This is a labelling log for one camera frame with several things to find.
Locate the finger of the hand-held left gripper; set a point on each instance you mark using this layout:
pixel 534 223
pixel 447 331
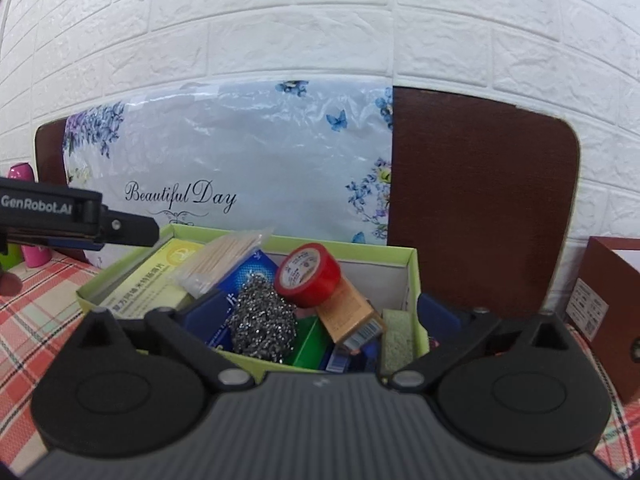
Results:
pixel 65 245
pixel 130 230

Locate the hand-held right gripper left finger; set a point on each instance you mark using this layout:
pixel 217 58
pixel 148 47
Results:
pixel 202 317

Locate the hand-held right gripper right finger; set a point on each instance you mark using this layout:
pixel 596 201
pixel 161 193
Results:
pixel 439 316

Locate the yellow-green scouring sponge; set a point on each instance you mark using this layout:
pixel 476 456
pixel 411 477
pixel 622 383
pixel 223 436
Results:
pixel 400 340

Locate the pale yellow medicine box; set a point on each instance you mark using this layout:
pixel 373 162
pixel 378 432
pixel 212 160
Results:
pixel 145 285

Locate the steel wool scrubber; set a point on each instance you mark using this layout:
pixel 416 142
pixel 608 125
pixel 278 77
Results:
pixel 260 320

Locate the clear bag of toothpicks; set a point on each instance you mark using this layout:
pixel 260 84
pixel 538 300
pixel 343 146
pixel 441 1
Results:
pixel 220 260

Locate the blue printed packet box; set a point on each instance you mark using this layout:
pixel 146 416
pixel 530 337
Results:
pixel 250 266

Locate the light green cardboard box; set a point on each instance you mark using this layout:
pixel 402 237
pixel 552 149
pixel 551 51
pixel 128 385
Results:
pixel 380 256

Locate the gold carton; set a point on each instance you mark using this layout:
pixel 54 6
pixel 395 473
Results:
pixel 350 315

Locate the green plastic item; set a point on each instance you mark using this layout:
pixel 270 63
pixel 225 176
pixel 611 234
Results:
pixel 310 347

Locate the red tape roll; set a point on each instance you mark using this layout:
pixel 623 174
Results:
pixel 320 285

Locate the person's left hand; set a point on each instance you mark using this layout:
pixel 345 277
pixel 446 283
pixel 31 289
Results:
pixel 7 284

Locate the pink thermos bottle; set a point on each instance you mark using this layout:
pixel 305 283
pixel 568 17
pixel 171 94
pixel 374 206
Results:
pixel 22 172

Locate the plaid bed sheet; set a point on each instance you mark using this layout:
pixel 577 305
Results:
pixel 30 340

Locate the brown wooden headboard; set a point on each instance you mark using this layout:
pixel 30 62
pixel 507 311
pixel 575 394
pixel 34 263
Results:
pixel 475 185

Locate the floral plastic bedding package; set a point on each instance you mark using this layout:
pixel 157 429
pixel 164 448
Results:
pixel 250 150

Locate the brown cardboard shoe box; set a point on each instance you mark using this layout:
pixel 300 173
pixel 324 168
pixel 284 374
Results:
pixel 615 300

